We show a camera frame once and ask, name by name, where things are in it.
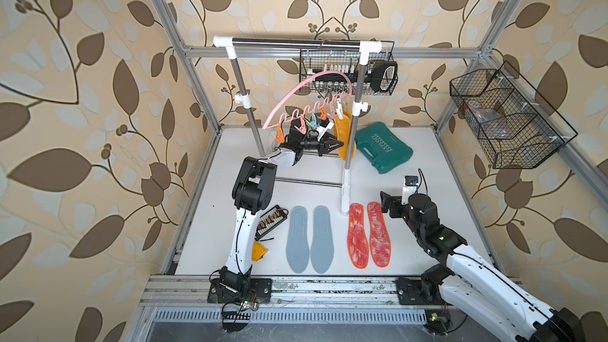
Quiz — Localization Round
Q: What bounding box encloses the yellow tape measure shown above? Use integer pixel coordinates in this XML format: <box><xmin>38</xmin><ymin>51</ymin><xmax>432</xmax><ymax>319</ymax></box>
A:
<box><xmin>251</xmin><ymin>241</ymin><xmax>268</xmax><ymax>262</ymax></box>

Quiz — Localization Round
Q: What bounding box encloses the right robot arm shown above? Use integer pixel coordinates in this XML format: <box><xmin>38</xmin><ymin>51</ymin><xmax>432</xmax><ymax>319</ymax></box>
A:
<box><xmin>380</xmin><ymin>193</ymin><xmax>586</xmax><ymax>341</ymax></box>

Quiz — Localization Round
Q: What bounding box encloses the white clothes rack with steel bars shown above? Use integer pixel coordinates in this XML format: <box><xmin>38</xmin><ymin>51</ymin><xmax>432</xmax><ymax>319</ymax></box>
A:
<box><xmin>213</xmin><ymin>36</ymin><xmax>383</xmax><ymax>214</ymax></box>

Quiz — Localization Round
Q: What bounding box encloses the black wire basket back wall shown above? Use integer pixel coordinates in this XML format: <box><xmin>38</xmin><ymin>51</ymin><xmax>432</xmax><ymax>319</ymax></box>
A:
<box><xmin>296</xmin><ymin>41</ymin><xmax>398</xmax><ymax>98</ymax></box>

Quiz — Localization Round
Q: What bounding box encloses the green plastic tool case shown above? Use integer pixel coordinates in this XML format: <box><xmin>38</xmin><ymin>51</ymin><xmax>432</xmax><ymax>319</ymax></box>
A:
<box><xmin>355</xmin><ymin>123</ymin><xmax>413</xmax><ymax>174</ymax></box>

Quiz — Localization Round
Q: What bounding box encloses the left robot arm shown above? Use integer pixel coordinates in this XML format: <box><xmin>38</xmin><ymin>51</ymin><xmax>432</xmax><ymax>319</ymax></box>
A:
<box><xmin>219</xmin><ymin>127</ymin><xmax>345</xmax><ymax>296</ymax></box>

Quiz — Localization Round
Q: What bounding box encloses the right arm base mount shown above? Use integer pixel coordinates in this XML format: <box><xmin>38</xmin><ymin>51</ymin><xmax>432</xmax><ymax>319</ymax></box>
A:
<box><xmin>395</xmin><ymin>264</ymin><xmax>454</xmax><ymax>306</ymax></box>

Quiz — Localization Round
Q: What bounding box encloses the black wire basket wall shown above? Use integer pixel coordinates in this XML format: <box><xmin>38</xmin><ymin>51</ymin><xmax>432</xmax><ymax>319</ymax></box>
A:
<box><xmin>450</xmin><ymin>61</ymin><xmax>578</xmax><ymax>169</ymax></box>
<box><xmin>296</xmin><ymin>41</ymin><xmax>398</xmax><ymax>98</ymax></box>

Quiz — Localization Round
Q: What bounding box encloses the small electronics board with wires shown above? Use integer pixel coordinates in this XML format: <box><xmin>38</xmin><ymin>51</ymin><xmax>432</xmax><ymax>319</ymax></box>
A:
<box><xmin>424</xmin><ymin>310</ymin><xmax>451</xmax><ymax>336</ymax></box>

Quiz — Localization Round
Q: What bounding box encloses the light blue insole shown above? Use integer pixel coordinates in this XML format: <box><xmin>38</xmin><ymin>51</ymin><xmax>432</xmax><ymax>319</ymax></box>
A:
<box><xmin>310</xmin><ymin>205</ymin><xmax>334</xmax><ymax>274</ymax></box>
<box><xmin>286</xmin><ymin>206</ymin><xmax>310</xmax><ymax>274</ymax></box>

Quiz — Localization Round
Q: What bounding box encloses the red insole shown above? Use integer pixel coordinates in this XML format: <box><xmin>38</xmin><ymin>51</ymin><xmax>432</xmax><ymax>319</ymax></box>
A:
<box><xmin>367</xmin><ymin>202</ymin><xmax>391</xmax><ymax>269</ymax></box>
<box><xmin>347</xmin><ymin>204</ymin><xmax>370</xmax><ymax>269</ymax></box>

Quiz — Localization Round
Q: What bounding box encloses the plastic bag in basket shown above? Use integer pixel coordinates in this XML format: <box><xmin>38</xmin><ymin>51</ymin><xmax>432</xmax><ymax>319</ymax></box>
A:
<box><xmin>467</xmin><ymin>100</ymin><xmax>511</xmax><ymax>139</ymax></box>

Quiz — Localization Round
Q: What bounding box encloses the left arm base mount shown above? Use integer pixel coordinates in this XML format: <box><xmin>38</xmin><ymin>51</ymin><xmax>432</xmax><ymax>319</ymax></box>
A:
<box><xmin>207</xmin><ymin>267</ymin><xmax>272</xmax><ymax>333</ymax></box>

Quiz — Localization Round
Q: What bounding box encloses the black wire basket right wall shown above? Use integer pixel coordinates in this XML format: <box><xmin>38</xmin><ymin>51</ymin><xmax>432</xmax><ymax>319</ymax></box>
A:
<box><xmin>450</xmin><ymin>61</ymin><xmax>578</xmax><ymax>169</ymax></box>

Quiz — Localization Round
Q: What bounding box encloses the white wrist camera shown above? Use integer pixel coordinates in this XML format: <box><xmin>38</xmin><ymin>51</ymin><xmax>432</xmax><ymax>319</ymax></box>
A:
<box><xmin>402</xmin><ymin>175</ymin><xmax>420</xmax><ymax>204</ymax></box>
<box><xmin>316</xmin><ymin>119</ymin><xmax>335</xmax><ymax>140</ymax></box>

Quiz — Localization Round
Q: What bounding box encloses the orange clothes peg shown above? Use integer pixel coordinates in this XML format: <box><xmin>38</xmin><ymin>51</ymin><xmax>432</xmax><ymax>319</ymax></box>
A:
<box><xmin>272</xmin><ymin>123</ymin><xmax>285</xmax><ymax>144</ymax></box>

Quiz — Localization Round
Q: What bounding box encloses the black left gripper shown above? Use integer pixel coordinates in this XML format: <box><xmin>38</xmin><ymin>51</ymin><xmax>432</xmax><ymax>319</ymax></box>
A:
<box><xmin>304</xmin><ymin>136</ymin><xmax>349</xmax><ymax>161</ymax></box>

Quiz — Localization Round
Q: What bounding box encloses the aluminium frame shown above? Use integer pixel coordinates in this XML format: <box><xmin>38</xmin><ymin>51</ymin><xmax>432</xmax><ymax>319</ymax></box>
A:
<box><xmin>118</xmin><ymin>0</ymin><xmax>608</xmax><ymax>342</ymax></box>

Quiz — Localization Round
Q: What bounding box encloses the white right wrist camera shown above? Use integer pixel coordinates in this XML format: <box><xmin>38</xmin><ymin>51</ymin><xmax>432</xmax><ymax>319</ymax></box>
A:
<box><xmin>402</xmin><ymin>175</ymin><xmax>420</xmax><ymax>204</ymax></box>

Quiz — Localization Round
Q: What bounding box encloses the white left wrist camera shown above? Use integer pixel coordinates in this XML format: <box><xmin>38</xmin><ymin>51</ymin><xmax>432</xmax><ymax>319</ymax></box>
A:
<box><xmin>316</xmin><ymin>119</ymin><xmax>335</xmax><ymax>140</ymax></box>

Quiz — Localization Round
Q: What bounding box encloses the pink multi-clip hanger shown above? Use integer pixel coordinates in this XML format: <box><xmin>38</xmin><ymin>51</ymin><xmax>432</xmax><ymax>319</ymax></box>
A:
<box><xmin>261</xmin><ymin>71</ymin><xmax>355</xmax><ymax>130</ymax></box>

